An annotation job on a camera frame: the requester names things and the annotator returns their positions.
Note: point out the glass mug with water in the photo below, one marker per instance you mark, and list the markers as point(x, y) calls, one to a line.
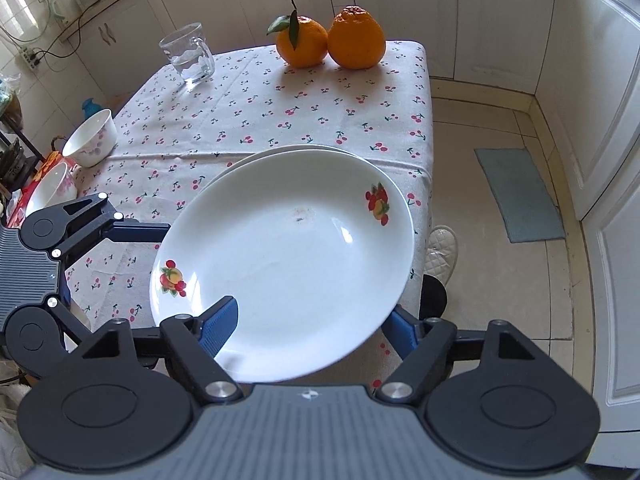
point(187, 51)

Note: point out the orange with leaf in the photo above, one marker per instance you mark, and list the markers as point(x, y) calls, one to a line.
point(301, 42)

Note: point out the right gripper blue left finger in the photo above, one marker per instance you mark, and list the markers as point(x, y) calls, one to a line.
point(215, 326)

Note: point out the blue floor mat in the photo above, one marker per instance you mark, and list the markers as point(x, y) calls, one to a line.
point(525, 205)

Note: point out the white kitchen cabinets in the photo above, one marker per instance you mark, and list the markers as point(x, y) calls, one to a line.
point(559, 78)

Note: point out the red cardboard box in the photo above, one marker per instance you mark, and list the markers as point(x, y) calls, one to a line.
point(16, 212)

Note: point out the cherry-print tablecloth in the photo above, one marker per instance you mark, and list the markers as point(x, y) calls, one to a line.
point(173, 143)

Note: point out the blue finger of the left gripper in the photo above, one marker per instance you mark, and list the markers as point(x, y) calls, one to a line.
point(137, 232)

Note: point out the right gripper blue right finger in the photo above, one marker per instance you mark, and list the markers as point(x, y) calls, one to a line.
point(403, 331)

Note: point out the white slipper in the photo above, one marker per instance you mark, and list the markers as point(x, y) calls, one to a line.
point(441, 254)

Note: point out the teal thermos jug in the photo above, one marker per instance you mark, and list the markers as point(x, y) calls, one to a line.
point(90, 108)

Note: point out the white floral bowl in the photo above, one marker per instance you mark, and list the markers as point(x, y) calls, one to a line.
point(93, 140)

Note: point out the bumpy orange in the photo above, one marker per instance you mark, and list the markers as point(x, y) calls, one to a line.
point(355, 40)

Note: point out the stained white fruit-pattern plate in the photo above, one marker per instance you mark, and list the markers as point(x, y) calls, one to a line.
point(316, 247)

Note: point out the white electric kettle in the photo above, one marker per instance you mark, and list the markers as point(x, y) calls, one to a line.
point(66, 11)

